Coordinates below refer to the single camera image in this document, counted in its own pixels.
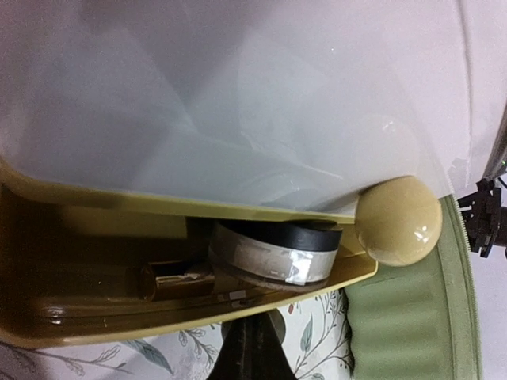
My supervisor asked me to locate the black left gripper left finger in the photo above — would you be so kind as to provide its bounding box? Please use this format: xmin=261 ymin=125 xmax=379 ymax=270
xmin=212 ymin=318 xmax=255 ymax=380

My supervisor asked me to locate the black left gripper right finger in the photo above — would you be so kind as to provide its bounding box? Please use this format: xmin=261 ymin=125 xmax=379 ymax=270
xmin=255 ymin=313 xmax=295 ymax=380

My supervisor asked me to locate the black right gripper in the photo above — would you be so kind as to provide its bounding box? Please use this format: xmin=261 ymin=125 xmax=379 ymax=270
xmin=458 ymin=178 xmax=506 ymax=258

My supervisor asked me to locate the round cream compact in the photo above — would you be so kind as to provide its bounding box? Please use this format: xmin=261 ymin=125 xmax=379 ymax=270
xmin=208 ymin=219 xmax=342 ymax=292

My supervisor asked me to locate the slim gold cosmetic pencil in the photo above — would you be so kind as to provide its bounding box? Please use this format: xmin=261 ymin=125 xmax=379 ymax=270
xmin=138 ymin=261 xmax=215 ymax=302

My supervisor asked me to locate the green hard-shell suitcase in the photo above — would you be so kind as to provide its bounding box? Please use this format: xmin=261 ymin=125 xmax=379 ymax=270
xmin=345 ymin=195 xmax=482 ymax=379

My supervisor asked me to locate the drawer cabinet with dark top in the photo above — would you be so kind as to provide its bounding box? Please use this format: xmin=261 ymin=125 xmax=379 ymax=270
xmin=1 ymin=1 xmax=471 ymax=349

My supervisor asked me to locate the floral white tablecloth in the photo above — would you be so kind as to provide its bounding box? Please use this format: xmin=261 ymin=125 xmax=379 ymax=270
xmin=1 ymin=291 xmax=353 ymax=379

